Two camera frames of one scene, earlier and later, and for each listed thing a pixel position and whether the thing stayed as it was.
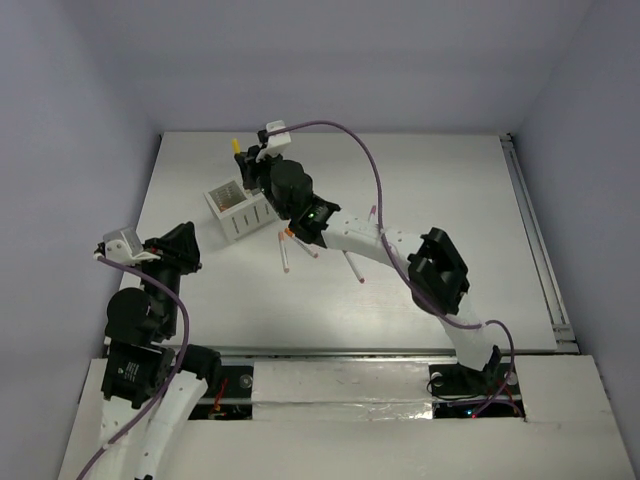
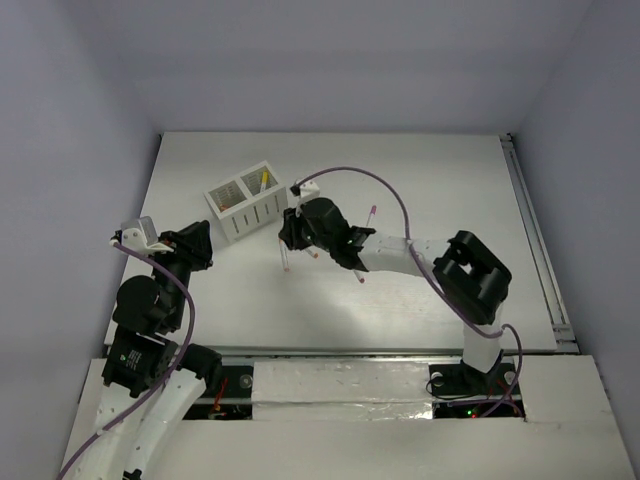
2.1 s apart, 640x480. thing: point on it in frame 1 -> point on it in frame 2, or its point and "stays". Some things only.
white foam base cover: x=357 y=419 stays
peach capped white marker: x=284 y=252 stays
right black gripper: x=252 y=165 -> x=290 y=231
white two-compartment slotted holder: x=240 y=212 stays
